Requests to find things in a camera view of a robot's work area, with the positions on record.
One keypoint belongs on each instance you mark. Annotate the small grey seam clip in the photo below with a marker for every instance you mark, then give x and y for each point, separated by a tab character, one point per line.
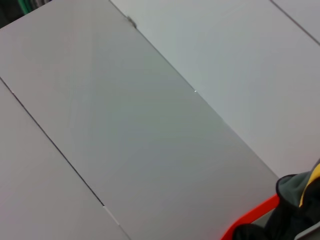
131	21

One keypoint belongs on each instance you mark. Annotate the grey yellow black-edged towel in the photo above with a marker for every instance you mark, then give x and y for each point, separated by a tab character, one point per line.
290	187

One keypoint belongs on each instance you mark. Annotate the orange curved plastic rim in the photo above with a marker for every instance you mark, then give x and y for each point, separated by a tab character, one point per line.
250	216

